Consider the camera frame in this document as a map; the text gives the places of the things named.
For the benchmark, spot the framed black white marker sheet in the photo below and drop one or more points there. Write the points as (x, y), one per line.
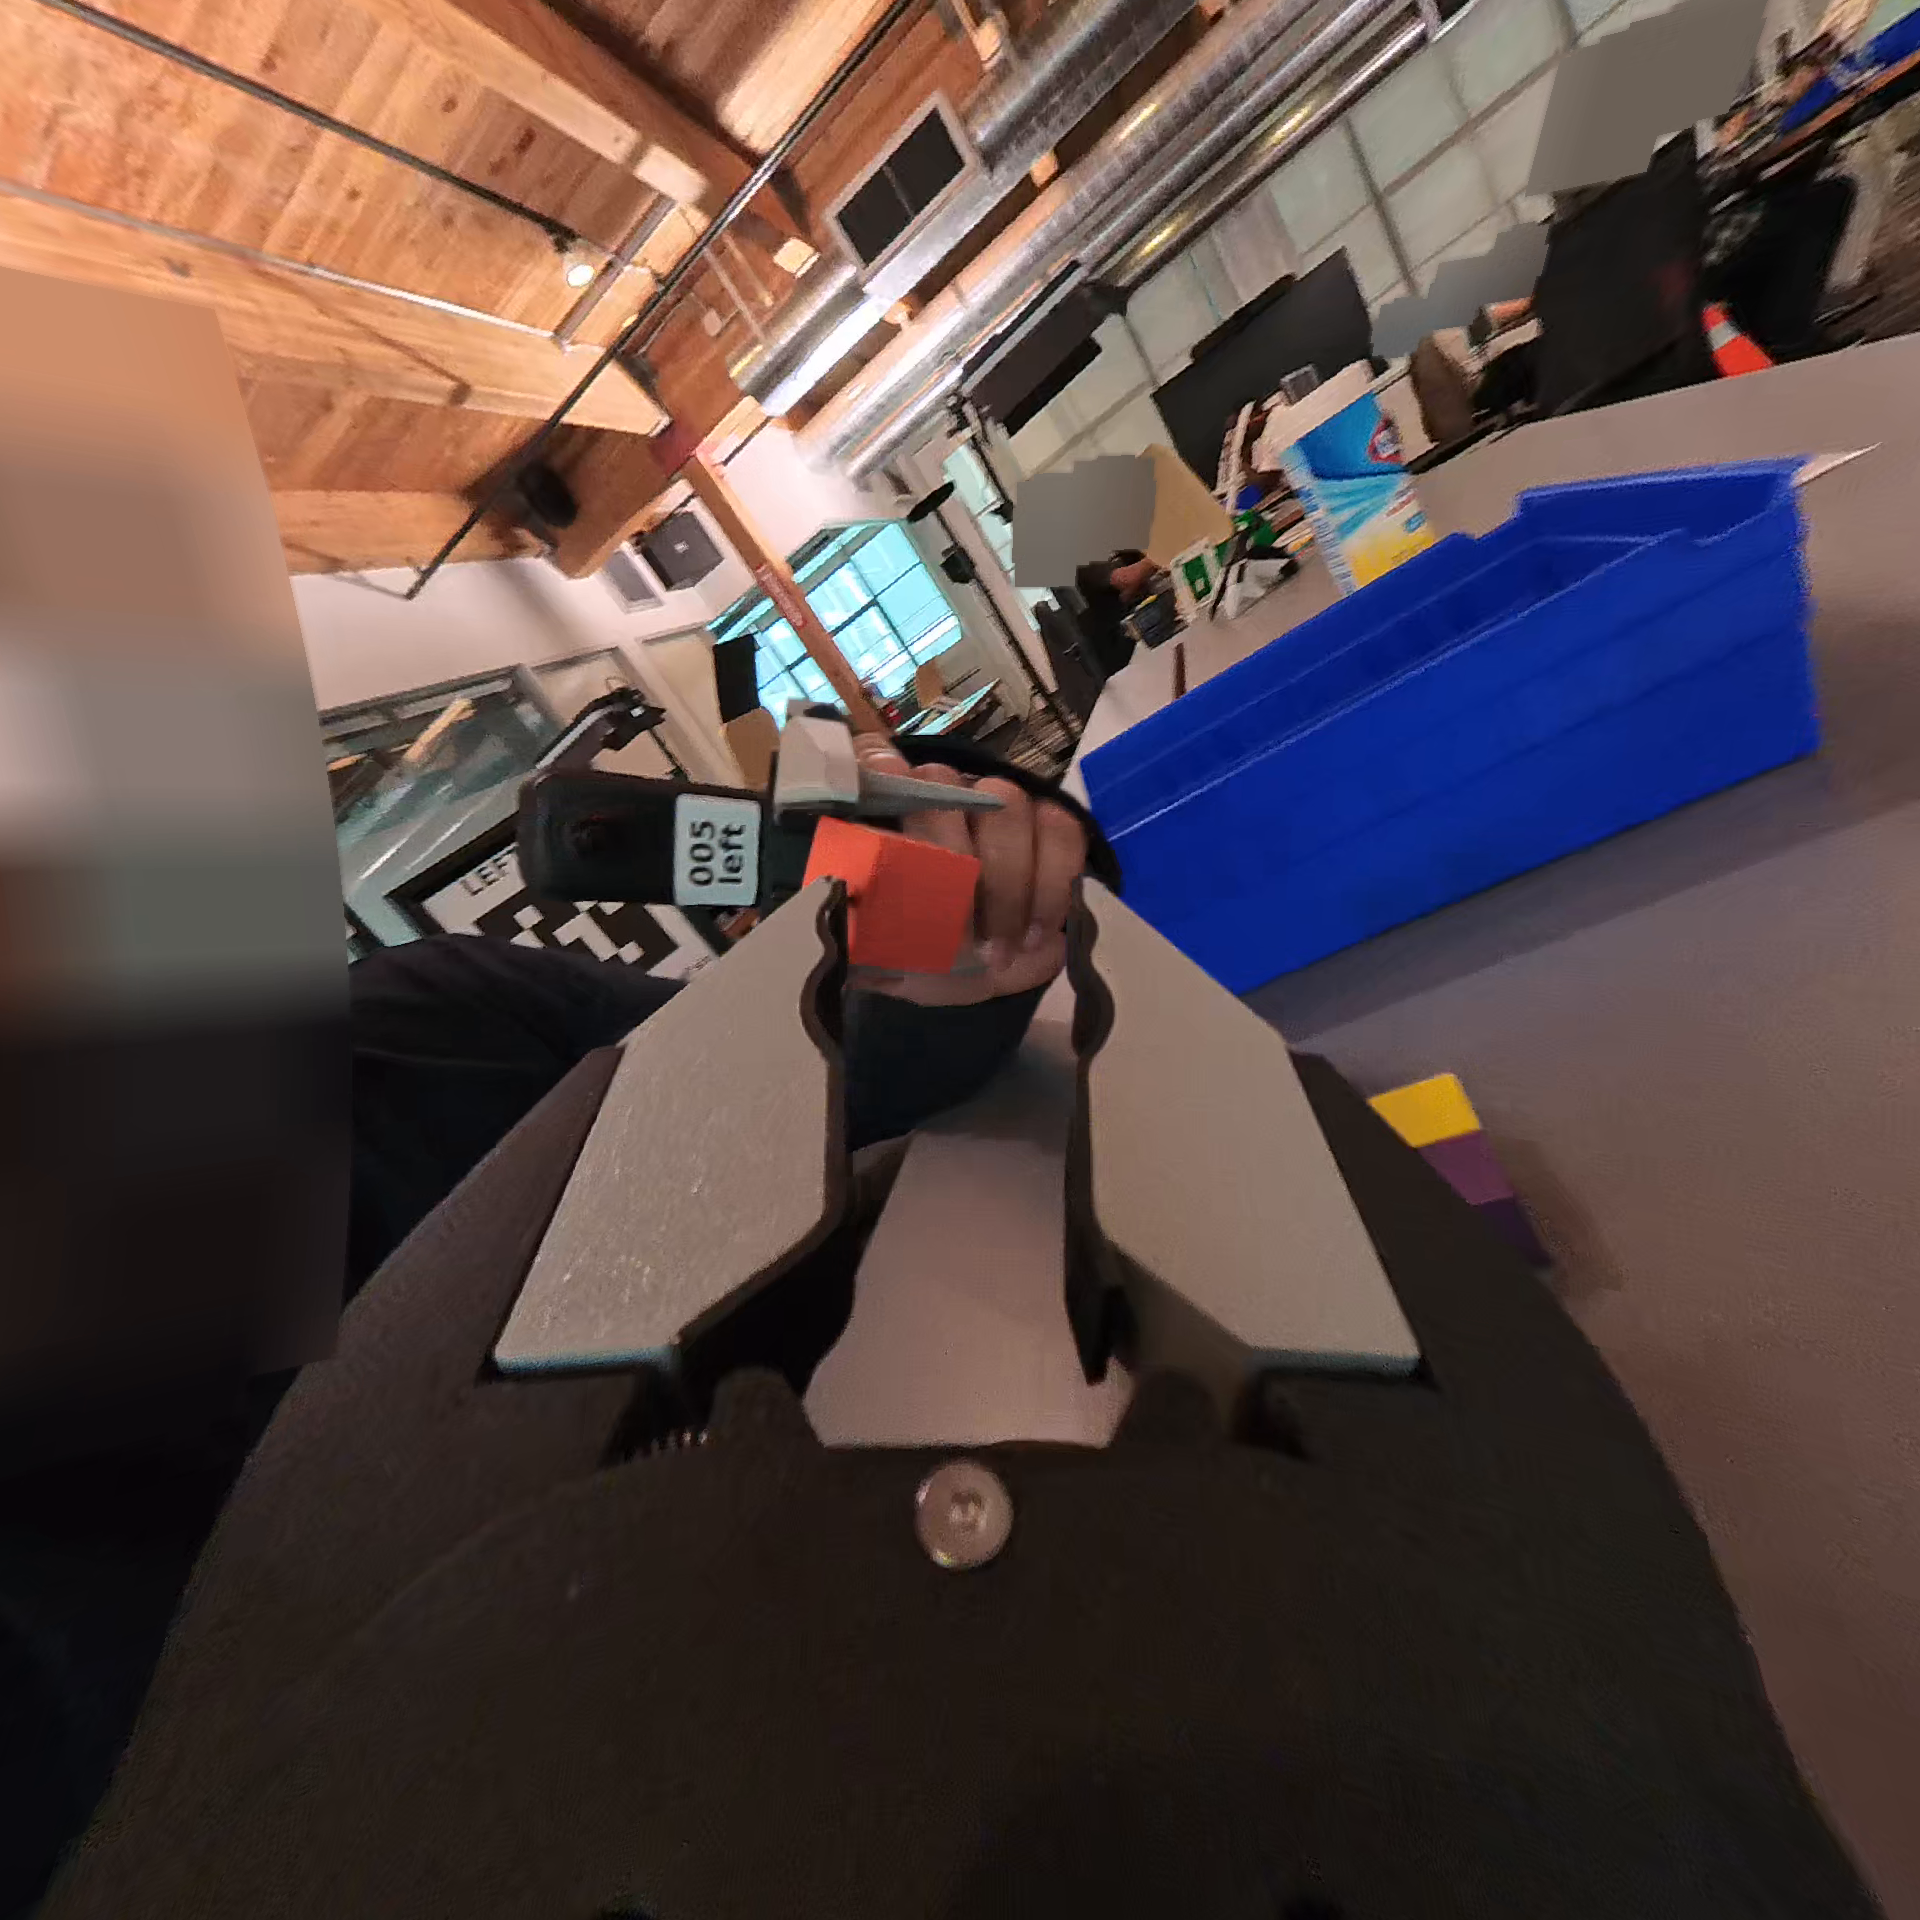
(601, 932)

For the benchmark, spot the cardboard sheet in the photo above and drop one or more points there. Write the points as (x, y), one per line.
(1193, 501)

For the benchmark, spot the wooden support post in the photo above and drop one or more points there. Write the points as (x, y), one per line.
(780, 592)

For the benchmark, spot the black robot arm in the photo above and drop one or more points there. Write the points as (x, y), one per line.
(592, 736)

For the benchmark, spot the green white box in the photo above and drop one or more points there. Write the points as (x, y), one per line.
(1197, 578)

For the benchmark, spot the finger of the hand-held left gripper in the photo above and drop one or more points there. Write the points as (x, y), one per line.
(818, 779)

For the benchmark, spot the large window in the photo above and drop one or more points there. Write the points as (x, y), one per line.
(871, 616)

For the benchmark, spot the black light stand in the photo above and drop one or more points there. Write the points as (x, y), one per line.
(1020, 645)

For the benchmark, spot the orange wooden cube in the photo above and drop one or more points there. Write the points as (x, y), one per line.
(902, 902)

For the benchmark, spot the person's left hand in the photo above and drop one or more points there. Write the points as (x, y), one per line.
(1037, 887)

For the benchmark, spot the orange traffic cone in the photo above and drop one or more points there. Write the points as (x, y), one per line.
(1738, 346)

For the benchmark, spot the blue plastic bin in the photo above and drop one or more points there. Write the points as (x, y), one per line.
(1426, 752)

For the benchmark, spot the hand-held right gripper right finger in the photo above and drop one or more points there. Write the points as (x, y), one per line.
(1232, 1185)

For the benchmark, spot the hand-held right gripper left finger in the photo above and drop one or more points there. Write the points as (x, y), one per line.
(691, 1172)

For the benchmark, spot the purple wooden cube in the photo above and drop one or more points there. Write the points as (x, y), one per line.
(1485, 1192)

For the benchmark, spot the black wall speaker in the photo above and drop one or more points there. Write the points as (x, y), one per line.
(684, 553)

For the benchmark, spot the ceiling air vent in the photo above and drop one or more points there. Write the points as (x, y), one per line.
(902, 180)

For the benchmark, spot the ceiling spotlight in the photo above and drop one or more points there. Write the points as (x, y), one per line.
(578, 269)

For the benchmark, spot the black square panel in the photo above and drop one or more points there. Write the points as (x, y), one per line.
(735, 678)

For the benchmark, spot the silver ceiling air duct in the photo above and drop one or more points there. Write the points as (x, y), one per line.
(902, 300)

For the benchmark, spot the grey desk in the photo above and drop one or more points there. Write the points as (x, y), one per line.
(1651, 1049)

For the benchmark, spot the blue yellow wipes canister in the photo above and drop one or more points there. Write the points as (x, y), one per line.
(1358, 497)

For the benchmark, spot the yellow wooden cube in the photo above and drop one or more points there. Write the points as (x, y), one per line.
(1426, 1114)

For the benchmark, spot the black hanging monitor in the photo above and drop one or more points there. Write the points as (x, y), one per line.
(1037, 361)

